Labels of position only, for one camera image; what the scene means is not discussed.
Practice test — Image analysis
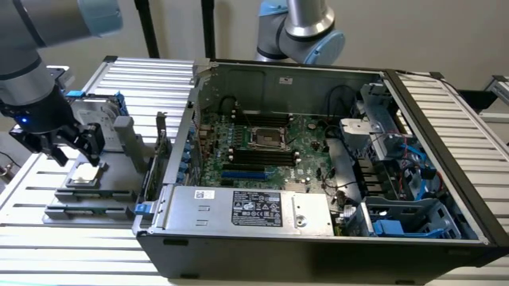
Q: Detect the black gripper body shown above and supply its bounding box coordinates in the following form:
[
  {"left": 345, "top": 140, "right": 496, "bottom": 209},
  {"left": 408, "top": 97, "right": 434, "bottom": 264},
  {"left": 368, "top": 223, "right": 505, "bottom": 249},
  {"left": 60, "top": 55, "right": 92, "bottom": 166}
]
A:
[{"left": 0, "top": 85, "right": 83, "bottom": 154}]

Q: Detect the silver CPU chip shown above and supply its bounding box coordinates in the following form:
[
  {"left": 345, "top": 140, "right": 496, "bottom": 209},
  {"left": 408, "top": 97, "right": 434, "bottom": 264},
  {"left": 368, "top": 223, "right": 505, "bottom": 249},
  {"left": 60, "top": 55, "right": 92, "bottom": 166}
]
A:
[{"left": 68, "top": 165, "right": 100, "bottom": 186}]

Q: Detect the black long expansion slot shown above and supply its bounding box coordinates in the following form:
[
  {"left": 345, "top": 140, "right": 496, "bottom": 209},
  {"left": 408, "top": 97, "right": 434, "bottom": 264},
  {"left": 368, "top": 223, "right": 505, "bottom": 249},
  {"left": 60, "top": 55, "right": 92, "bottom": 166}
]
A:
[{"left": 221, "top": 163, "right": 266, "bottom": 173}]

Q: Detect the blue expansion slot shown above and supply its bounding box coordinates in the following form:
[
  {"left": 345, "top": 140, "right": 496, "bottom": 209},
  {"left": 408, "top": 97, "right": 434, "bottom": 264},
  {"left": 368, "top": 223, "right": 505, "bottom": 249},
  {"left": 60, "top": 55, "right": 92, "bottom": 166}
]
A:
[{"left": 221, "top": 170, "right": 269, "bottom": 182}]

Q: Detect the black RAM slot bank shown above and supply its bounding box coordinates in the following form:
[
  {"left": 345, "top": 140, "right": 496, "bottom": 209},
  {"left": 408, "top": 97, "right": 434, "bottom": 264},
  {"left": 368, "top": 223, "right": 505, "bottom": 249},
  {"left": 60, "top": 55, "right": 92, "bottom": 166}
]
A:
[
  {"left": 233, "top": 112, "right": 290, "bottom": 127},
  {"left": 231, "top": 148, "right": 300, "bottom": 167}
]

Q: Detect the metal CPU socket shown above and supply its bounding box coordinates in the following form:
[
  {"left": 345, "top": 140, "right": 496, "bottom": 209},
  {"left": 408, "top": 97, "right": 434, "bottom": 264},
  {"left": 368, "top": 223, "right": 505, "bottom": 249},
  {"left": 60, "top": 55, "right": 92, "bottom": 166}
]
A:
[{"left": 245, "top": 126, "right": 290, "bottom": 150}]

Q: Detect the grey parts rack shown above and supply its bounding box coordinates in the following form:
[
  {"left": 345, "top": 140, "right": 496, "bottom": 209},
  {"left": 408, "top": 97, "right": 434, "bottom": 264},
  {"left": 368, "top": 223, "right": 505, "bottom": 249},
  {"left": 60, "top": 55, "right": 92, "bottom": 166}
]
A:
[{"left": 43, "top": 116, "right": 169, "bottom": 225}]

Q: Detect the green graphics card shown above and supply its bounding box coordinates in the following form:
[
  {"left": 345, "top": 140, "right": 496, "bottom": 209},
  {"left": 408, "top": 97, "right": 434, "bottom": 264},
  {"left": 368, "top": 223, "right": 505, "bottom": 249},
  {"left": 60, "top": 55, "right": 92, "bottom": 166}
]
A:
[{"left": 142, "top": 111, "right": 173, "bottom": 201}]

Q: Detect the black stand pole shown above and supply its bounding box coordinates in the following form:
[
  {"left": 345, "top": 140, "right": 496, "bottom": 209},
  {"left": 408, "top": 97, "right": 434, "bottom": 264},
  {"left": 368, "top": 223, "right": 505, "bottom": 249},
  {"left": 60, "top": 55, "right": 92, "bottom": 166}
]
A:
[
  {"left": 134, "top": 0, "right": 161, "bottom": 59},
  {"left": 199, "top": 0, "right": 218, "bottom": 61}
]

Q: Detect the silver power supply unit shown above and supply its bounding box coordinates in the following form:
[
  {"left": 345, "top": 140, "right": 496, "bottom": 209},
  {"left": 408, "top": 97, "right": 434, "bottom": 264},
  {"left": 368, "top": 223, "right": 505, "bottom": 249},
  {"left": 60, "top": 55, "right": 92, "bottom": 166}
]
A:
[{"left": 153, "top": 185, "right": 336, "bottom": 238}]

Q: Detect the small silver chipset heatsink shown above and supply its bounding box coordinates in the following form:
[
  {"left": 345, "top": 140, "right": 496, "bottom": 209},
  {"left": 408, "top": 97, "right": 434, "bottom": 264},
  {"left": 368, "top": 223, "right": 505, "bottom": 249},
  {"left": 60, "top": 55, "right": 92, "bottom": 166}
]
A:
[{"left": 284, "top": 182, "right": 310, "bottom": 194}]

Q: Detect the green motherboard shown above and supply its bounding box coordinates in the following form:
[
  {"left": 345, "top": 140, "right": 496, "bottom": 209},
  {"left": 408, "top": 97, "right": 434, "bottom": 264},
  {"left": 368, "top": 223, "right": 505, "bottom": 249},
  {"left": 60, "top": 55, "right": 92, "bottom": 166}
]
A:
[{"left": 194, "top": 112, "right": 340, "bottom": 195}]

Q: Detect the black open PC case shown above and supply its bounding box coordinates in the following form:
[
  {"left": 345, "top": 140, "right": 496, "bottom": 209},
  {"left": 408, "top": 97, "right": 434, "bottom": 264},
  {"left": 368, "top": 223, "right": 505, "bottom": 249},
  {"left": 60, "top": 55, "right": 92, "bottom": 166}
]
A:
[{"left": 133, "top": 58, "right": 509, "bottom": 281}]

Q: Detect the grey metal disk bay cage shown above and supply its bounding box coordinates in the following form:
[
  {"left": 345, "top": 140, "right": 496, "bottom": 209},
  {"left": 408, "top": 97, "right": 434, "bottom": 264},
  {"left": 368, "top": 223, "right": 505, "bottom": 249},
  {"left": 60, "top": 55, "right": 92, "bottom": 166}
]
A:
[{"left": 338, "top": 82, "right": 417, "bottom": 158}]

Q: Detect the blue plastic disk bay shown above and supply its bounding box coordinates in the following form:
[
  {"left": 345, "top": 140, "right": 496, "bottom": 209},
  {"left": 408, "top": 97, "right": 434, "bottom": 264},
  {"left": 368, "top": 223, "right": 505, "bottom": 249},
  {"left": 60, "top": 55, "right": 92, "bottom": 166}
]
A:
[{"left": 358, "top": 195, "right": 465, "bottom": 240}]

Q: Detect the hard disk with blue bracket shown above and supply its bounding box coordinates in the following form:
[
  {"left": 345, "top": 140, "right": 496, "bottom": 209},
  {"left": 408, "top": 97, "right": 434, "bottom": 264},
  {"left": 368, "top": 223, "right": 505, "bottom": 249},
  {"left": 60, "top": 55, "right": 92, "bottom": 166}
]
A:
[{"left": 66, "top": 91, "right": 129, "bottom": 153}]

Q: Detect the dark cable with connector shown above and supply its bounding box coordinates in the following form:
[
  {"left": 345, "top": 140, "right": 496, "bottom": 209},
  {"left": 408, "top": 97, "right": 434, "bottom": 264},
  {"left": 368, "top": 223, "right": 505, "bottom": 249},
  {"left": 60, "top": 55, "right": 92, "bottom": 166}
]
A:
[{"left": 0, "top": 151, "right": 22, "bottom": 181}]

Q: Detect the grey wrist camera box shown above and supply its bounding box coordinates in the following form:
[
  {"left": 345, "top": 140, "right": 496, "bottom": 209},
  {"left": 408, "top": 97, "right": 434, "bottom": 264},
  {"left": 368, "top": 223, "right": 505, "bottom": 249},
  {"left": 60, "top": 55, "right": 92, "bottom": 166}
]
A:
[{"left": 46, "top": 66, "right": 76, "bottom": 90}]

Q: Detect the black looped internal wire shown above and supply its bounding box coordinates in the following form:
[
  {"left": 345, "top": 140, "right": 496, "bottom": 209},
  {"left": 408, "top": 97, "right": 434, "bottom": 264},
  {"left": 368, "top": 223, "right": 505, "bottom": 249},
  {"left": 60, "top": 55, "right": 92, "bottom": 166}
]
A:
[
  {"left": 219, "top": 95, "right": 239, "bottom": 116},
  {"left": 325, "top": 85, "right": 358, "bottom": 120}
]

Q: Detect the blue SATA wire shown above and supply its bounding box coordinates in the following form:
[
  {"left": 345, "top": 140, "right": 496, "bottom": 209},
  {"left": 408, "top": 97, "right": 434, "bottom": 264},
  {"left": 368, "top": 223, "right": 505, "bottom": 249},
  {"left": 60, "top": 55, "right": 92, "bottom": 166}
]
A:
[{"left": 398, "top": 142, "right": 440, "bottom": 187}]

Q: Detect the black thin cable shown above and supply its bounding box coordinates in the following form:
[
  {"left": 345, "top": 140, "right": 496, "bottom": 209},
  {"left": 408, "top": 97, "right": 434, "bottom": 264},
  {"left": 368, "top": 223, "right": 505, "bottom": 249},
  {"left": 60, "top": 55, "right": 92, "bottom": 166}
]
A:
[{"left": 396, "top": 69, "right": 481, "bottom": 113}]

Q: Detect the aluminium profile frame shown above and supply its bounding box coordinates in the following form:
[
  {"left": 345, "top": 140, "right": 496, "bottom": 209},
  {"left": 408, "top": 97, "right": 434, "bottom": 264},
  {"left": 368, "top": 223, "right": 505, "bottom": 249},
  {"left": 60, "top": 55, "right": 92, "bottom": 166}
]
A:
[{"left": 479, "top": 74, "right": 509, "bottom": 117}]

